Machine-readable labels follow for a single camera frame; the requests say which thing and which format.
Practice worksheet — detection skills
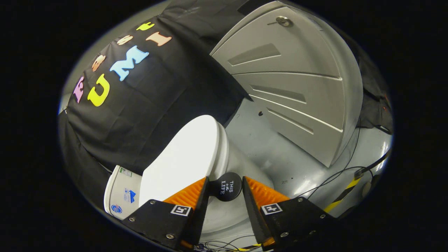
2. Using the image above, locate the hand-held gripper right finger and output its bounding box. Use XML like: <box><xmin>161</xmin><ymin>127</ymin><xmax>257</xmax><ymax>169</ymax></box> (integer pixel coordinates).
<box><xmin>242</xmin><ymin>176</ymin><xmax>338</xmax><ymax>251</ymax></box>

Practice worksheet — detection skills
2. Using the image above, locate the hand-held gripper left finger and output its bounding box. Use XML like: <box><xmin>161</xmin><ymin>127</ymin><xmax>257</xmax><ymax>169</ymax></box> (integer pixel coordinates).
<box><xmin>121</xmin><ymin>177</ymin><xmax>210</xmax><ymax>251</ymax></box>

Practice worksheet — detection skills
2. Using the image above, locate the black round lid pull tab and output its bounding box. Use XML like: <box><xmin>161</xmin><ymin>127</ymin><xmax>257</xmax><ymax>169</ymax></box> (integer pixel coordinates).
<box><xmin>209</xmin><ymin>172</ymin><xmax>243</xmax><ymax>202</ymax></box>

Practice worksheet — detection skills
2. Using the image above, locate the white toilet lid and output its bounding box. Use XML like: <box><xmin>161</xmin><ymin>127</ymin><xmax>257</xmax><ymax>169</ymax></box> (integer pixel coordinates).
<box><xmin>139</xmin><ymin>115</ymin><xmax>230</xmax><ymax>207</ymax></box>

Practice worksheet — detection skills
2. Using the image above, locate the white ceramic toilet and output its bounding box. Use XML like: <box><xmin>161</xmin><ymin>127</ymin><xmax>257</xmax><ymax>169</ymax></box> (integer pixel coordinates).
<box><xmin>104</xmin><ymin>122</ymin><xmax>275</xmax><ymax>245</ymax></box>

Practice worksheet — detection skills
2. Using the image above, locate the yellow black hazard tape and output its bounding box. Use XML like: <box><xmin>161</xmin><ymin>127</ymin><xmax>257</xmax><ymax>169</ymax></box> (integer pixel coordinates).
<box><xmin>323</xmin><ymin>177</ymin><xmax>363</xmax><ymax>213</ymax></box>

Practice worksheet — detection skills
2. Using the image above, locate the black backdrop cloth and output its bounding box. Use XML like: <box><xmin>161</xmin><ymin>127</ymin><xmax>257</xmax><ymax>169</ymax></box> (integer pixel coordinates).
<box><xmin>58</xmin><ymin>0</ymin><xmax>394</xmax><ymax>210</ymax></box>

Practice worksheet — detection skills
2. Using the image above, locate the white drawer cabinet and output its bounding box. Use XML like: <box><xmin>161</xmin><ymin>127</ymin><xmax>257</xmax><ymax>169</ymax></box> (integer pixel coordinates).
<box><xmin>209</xmin><ymin>1</ymin><xmax>364</xmax><ymax>168</ymax></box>

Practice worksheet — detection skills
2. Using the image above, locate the silver cabinet key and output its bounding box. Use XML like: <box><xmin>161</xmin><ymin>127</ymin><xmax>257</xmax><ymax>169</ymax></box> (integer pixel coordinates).
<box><xmin>267</xmin><ymin>16</ymin><xmax>294</xmax><ymax>28</ymax></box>

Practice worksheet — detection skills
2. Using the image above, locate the thin black floor cable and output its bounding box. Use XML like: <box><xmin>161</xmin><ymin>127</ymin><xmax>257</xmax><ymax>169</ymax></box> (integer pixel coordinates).
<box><xmin>198</xmin><ymin>234</ymin><xmax>261</xmax><ymax>252</ymax></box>

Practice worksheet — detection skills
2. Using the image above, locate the black floor cable with plug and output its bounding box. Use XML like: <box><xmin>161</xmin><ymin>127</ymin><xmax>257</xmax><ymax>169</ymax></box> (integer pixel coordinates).
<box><xmin>294</xmin><ymin>119</ymin><xmax>392</xmax><ymax>200</ymax></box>

